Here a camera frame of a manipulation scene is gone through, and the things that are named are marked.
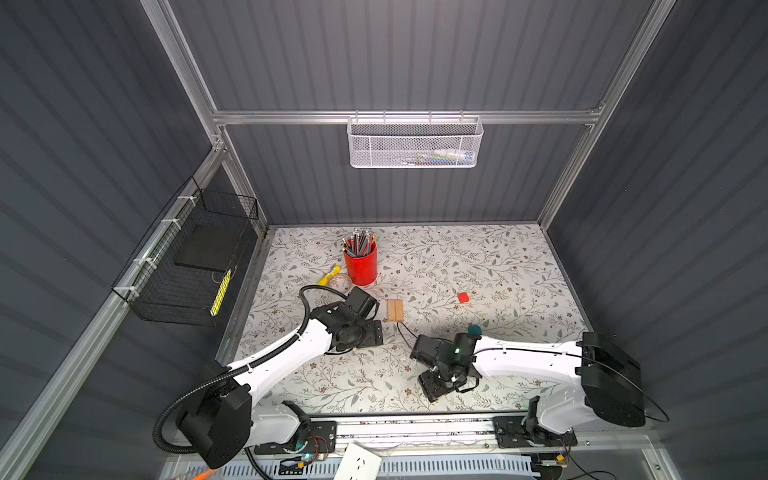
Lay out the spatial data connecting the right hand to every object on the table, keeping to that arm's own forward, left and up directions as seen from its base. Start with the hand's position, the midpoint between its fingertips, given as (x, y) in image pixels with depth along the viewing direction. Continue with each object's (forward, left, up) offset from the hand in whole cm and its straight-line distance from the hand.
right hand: (433, 392), depth 79 cm
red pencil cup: (+37, +21, +6) cm, 43 cm away
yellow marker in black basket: (+16, +50, +27) cm, 59 cm away
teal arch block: (+19, -15, -3) cm, 24 cm away
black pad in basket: (+30, +59, +26) cm, 72 cm away
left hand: (+13, +17, +6) cm, 22 cm away
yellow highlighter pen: (+36, +35, +1) cm, 50 cm away
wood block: (+25, +9, -1) cm, 27 cm away
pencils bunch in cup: (+43, +22, +12) cm, 49 cm away
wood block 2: (+25, +12, -1) cm, 28 cm away
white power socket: (-16, +19, +3) cm, 25 cm away
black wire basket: (+21, +62, +27) cm, 71 cm away
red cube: (+31, -13, -2) cm, 33 cm away
